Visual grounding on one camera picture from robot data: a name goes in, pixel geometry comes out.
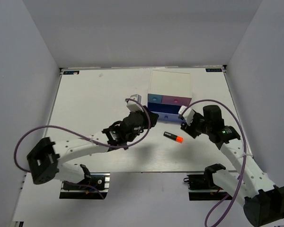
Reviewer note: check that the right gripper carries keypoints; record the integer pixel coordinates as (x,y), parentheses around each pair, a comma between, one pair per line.
(190,129)

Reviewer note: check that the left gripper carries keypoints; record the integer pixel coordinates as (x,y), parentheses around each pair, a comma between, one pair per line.
(154,117)

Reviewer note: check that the orange highlighter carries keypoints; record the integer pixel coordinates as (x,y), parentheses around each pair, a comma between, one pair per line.
(173,137)

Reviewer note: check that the blue small drawer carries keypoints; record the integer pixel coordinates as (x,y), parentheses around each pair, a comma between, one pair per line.
(155,98)

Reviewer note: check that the pink drawer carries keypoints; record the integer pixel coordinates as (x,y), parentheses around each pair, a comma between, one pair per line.
(176,100)

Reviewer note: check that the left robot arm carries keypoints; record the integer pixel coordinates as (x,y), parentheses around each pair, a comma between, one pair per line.
(50,160)

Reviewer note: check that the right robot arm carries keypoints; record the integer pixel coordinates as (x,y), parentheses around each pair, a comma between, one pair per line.
(261,199)

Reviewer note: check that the white drawer cabinet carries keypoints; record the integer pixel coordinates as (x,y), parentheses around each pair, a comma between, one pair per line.
(167,83)

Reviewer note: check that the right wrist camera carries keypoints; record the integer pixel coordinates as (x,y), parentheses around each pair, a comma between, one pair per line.
(186,114)

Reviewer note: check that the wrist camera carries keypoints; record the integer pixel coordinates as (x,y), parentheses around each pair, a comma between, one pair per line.
(134,106)
(186,114)

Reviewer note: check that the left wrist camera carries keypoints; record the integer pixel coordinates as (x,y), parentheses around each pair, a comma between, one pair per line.
(134,106)

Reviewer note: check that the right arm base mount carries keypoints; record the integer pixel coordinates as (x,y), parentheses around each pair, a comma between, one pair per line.
(199,190)

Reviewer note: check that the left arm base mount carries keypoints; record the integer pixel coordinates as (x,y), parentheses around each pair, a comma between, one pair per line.
(94,188)

